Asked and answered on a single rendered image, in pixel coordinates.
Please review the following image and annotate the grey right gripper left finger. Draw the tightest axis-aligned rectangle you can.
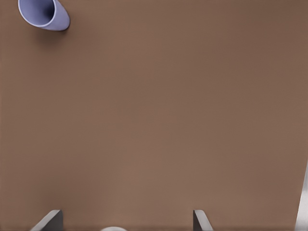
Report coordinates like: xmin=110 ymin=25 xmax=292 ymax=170
xmin=30 ymin=209 xmax=64 ymax=231

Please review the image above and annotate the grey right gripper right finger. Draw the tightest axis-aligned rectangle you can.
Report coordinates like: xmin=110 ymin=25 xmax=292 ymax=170
xmin=193 ymin=209 xmax=214 ymax=231

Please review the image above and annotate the blue cup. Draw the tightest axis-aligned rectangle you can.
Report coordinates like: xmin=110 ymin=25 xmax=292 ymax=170
xmin=17 ymin=0 xmax=71 ymax=32

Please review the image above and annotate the silver frame post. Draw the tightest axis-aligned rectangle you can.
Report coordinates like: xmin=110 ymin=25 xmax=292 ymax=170
xmin=295 ymin=160 xmax=308 ymax=231

